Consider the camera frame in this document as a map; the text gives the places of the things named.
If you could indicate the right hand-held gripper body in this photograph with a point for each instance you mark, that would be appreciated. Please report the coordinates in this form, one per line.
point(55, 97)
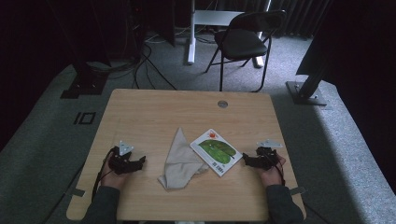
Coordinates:
point(266, 158)

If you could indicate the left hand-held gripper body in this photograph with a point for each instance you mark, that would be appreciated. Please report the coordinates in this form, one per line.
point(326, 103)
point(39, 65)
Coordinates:
point(120, 163)

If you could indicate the white picture book green leaf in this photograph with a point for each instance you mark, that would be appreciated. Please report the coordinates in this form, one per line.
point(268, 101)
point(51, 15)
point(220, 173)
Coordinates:
point(216, 152)

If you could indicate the grey cloth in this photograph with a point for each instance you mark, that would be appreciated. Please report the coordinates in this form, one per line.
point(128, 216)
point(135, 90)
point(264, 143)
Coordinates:
point(180, 161)

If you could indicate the person's left hand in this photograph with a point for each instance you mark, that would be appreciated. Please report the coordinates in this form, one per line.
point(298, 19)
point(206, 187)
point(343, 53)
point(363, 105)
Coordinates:
point(113, 180)

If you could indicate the person's right hand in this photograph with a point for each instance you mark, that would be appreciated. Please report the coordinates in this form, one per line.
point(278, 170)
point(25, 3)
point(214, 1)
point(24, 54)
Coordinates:
point(273, 177)

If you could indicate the grey tape piece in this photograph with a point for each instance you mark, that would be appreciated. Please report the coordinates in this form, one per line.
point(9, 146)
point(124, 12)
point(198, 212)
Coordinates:
point(78, 192)
point(298, 190)

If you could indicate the grey round table grommet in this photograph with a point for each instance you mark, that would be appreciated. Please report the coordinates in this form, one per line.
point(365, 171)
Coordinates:
point(222, 104)

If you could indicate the black metal stand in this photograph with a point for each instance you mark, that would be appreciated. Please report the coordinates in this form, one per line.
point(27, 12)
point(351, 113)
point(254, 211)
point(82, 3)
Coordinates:
point(306, 90)
point(87, 84)

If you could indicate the black folding chair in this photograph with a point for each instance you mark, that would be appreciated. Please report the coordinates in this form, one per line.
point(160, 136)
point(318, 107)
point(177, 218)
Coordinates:
point(241, 43)

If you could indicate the black equipment cabinet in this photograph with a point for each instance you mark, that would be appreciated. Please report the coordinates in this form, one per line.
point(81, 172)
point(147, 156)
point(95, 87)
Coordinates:
point(162, 21)

